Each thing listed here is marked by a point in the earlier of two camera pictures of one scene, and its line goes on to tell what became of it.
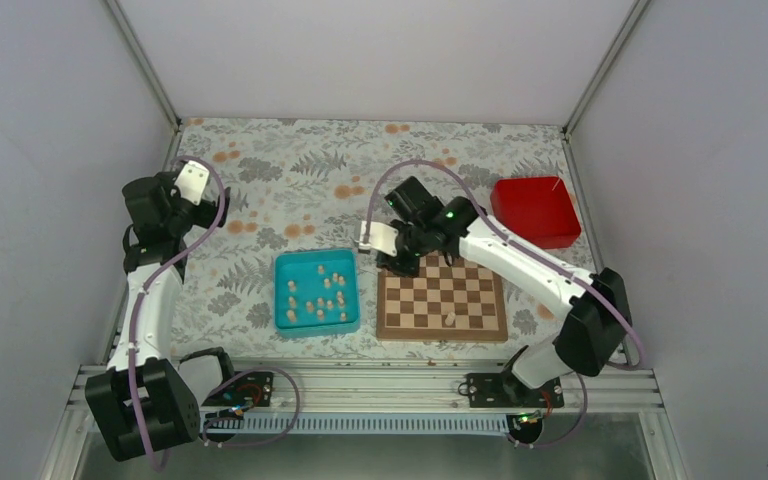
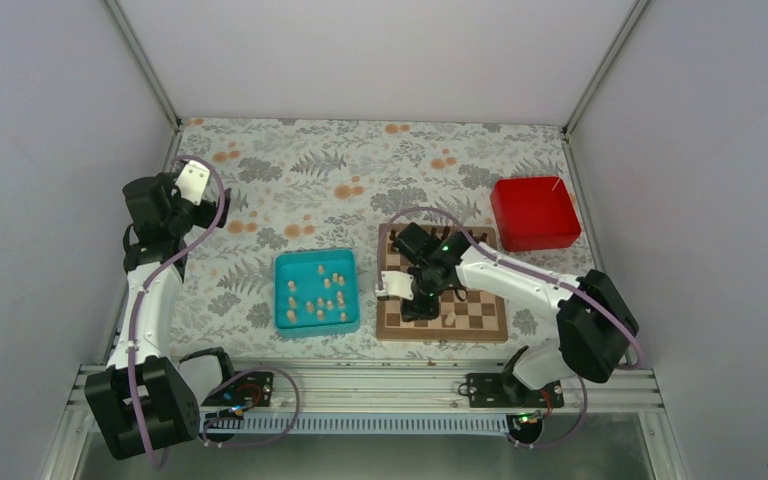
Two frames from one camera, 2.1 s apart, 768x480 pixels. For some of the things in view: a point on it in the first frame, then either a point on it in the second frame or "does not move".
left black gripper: x=207 y=219 does not move
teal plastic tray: x=316 y=293 does not move
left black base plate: x=255 y=387 does not move
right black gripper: x=407 y=269 to x=425 y=312
